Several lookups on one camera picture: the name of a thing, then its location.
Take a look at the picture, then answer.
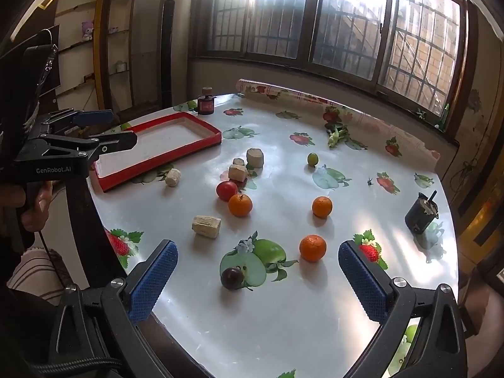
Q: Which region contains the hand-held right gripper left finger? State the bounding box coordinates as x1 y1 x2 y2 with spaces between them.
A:
47 239 179 378

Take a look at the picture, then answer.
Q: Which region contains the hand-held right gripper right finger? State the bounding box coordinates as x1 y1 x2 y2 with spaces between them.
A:
338 239 467 378

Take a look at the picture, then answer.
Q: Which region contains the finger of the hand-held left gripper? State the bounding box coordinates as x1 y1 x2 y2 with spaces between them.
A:
37 109 116 136
24 130 138 164

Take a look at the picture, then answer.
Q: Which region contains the red rimmed white tray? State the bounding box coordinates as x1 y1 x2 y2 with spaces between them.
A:
90 112 222 193

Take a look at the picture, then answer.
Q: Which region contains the orange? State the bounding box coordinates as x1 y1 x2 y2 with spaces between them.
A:
312 196 333 218
228 194 253 217
299 235 328 263

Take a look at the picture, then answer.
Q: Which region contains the large pale corn cob piece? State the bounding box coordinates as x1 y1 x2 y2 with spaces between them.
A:
192 215 222 239

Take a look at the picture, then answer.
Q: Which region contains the dark purple plum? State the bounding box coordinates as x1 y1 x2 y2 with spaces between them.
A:
220 267 243 290

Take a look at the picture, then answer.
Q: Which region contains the red tomato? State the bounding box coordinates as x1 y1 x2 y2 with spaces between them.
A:
216 180 239 201

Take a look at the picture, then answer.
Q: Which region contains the person's left hand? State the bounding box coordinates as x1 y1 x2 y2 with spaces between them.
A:
0 181 54 234

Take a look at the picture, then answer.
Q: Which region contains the wooden shelf unit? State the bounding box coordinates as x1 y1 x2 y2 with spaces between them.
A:
53 0 136 113

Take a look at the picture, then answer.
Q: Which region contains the dark ink bottle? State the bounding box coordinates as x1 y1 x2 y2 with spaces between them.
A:
197 87 215 116

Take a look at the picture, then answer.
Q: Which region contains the fruit print tablecloth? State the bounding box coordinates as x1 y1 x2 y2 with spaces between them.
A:
87 94 461 378

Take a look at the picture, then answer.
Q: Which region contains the tower air conditioner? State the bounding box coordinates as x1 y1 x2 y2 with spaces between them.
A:
159 0 193 108

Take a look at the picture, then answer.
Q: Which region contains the striped white cloth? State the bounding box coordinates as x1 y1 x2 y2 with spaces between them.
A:
7 247 76 306

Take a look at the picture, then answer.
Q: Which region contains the green leafy vegetable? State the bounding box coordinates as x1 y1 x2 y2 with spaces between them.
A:
327 126 351 148

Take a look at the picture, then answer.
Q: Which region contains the barred window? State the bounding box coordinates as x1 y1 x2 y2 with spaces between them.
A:
193 0 471 105

